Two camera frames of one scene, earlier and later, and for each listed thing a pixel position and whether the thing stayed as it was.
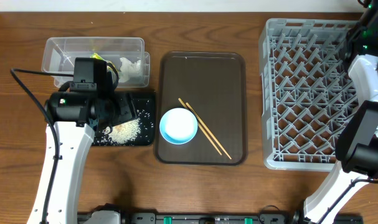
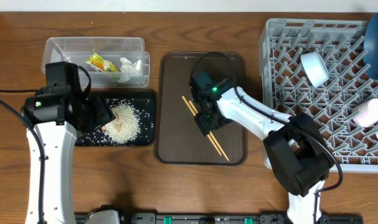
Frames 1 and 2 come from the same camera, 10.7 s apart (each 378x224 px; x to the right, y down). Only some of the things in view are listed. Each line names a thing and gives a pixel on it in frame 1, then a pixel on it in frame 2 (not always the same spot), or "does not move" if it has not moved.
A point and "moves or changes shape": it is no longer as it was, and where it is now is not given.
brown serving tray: [213, 86] does not move
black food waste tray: [139, 132] does not move
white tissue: [127, 68] does not move
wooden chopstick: [208, 130] moves or changes shape
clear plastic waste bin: [127, 54] does not move
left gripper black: [128, 112] → [104, 112]
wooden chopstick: [203, 130] moves or changes shape
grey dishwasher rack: [306, 88] does not move
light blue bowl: [178, 126] → [316, 68]
